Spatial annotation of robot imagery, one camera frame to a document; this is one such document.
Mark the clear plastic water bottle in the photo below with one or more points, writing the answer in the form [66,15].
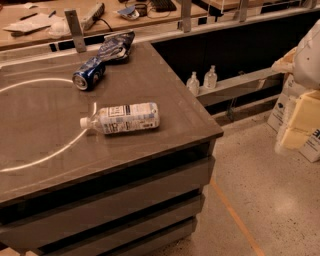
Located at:
[123,118]

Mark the small clear bottle left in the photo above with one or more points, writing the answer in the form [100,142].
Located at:
[193,84]

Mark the small clear bottle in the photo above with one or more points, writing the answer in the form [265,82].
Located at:
[193,84]
[210,78]

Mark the small clear bottle right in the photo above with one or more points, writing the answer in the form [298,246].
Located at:
[210,78]

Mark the blue soda can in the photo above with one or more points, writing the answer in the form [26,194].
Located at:
[87,76]

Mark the blue chip bag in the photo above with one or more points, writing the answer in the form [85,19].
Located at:
[116,46]

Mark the blue white packet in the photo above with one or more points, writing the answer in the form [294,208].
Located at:
[129,13]

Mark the black keyboard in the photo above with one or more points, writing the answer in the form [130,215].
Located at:
[163,5]

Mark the white power strip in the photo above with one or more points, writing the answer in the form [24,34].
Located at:
[92,16]

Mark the white crumpled mask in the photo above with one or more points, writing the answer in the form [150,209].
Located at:
[59,29]

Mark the yellow foam blocks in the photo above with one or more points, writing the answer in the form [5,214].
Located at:
[301,119]

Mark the white papers on desk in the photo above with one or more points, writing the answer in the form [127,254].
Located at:
[29,24]

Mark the white cardboard box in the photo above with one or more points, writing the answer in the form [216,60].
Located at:
[311,149]

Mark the white plastic bag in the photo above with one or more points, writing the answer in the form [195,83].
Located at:
[303,61]

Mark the black pen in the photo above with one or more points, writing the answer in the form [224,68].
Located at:
[28,16]

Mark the metal bracket post middle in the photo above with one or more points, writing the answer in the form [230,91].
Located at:
[185,24]

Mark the metal bracket post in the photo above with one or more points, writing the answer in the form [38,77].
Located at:
[243,7]
[185,24]
[75,30]

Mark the metal bracket post left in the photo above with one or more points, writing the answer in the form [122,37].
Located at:
[75,30]

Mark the metal bracket post right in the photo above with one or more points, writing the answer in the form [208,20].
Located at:
[243,7]

